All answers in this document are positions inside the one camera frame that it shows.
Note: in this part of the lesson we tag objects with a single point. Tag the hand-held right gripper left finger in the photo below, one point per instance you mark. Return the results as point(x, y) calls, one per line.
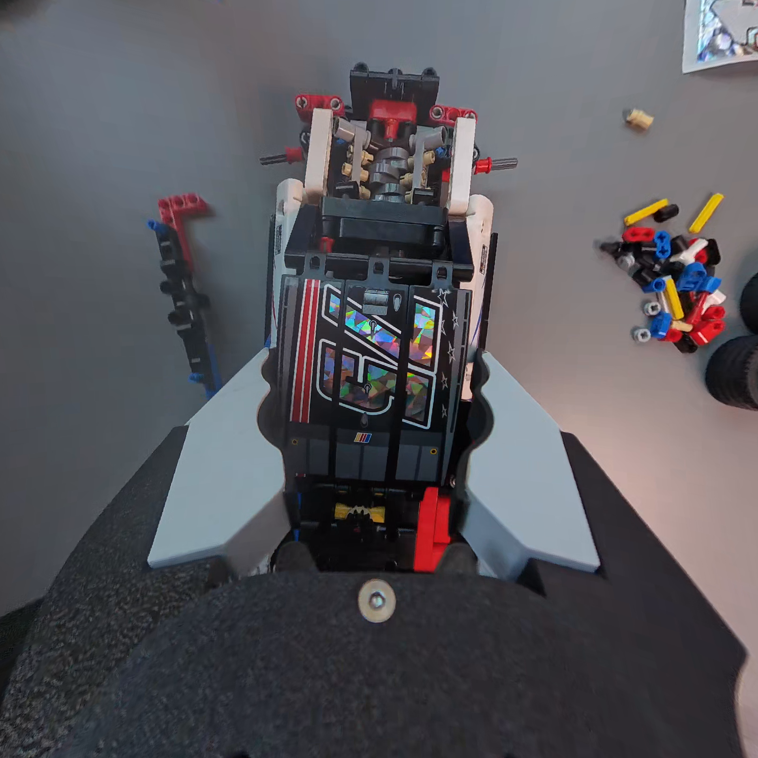
point(219, 485)

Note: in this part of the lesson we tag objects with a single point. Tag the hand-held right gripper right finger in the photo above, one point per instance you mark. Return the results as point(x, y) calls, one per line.
point(527, 491)

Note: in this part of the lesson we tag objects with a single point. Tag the black red blue beam assembly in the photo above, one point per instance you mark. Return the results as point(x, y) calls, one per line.
point(183, 308)

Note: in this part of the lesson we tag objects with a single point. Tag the partly built toy race car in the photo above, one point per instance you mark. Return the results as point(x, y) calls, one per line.
point(367, 355)

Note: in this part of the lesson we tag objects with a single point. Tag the grey desk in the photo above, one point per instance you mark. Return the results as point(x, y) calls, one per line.
point(89, 118)

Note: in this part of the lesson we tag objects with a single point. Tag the black toy tyre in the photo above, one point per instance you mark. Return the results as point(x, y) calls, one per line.
point(737, 373)
point(751, 305)

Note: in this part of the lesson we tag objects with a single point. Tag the pile of mixed small pieces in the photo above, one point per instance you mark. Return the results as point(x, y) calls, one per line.
point(675, 284)

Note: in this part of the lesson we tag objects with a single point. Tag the small tan connector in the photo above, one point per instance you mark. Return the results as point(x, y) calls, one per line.
point(638, 119)

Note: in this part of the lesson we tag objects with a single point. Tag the shiny sticker sheet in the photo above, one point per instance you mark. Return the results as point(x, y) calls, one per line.
point(716, 35)

